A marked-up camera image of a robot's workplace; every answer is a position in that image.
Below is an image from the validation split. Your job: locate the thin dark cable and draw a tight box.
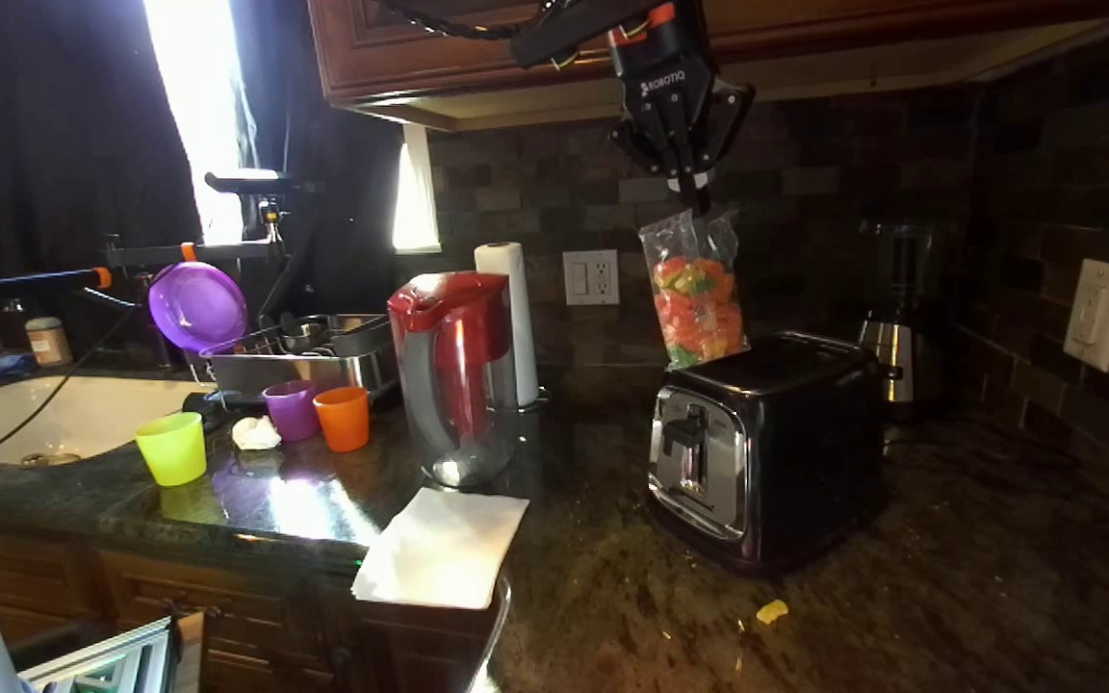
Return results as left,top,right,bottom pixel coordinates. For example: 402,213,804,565
0,303,122,485

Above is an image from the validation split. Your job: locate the kitchen faucet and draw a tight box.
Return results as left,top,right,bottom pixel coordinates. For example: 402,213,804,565
183,164,296,263

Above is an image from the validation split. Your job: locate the white kitchen sink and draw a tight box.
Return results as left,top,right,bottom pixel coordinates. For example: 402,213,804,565
0,372,220,468

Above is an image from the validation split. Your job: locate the white paper sheet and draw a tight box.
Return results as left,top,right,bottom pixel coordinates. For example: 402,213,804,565
346,485,533,615

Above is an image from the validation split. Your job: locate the purple plastic cup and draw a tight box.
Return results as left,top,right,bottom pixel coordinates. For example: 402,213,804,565
257,377,325,450

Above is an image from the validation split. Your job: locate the white double wall outlet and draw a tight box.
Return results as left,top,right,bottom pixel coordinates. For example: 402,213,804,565
559,248,624,308

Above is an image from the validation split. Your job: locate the white paper towel roll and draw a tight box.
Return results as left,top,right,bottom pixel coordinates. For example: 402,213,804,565
472,239,543,407

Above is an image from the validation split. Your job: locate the brown wooden wall cabinet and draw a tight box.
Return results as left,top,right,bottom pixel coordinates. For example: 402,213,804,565
303,0,1109,130

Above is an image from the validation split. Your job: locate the black pole with orange tip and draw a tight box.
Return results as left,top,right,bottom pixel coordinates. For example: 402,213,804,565
0,263,115,301

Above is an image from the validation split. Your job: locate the brown wooden base cabinet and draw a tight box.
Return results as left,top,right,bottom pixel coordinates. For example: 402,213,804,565
0,512,510,693

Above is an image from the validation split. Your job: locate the red and silver pitcher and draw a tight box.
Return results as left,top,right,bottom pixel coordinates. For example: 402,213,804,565
387,266,516,494

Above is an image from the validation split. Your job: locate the clear packet of gummy candy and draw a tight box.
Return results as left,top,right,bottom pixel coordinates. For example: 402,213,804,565
636,207,754,372

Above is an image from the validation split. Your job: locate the bright window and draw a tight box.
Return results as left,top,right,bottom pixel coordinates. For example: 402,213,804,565
142,0,261,248

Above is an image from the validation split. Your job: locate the white tall wall plate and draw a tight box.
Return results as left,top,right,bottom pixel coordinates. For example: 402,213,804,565
1063,255,1109,377

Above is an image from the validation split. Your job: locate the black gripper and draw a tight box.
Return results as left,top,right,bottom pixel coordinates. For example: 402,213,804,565
618,15,759,218

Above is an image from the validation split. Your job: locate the green plastic cup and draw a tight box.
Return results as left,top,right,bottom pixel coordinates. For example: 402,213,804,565
133,407,211,494

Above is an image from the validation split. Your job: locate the black and chrome toaster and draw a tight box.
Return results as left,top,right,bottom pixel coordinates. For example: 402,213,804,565
645,328,889,576

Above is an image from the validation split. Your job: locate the small pale jar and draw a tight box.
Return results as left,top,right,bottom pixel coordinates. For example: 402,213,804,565
24,313,77,372

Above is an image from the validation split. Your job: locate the orange plastic cup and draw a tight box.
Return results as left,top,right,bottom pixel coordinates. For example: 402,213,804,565
309,382,377,457

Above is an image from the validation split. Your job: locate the metal dish rack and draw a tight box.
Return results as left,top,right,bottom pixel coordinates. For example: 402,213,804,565
202,308,402,402

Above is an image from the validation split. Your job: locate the white wire dishwasher rack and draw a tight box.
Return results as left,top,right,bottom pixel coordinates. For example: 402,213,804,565
11,613,183,693

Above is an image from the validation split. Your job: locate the purple plastic bowl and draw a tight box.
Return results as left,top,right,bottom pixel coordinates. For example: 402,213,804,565
142,259,252,362

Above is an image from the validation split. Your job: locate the small white round object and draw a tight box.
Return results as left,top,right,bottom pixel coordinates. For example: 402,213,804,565
228,412,287,457

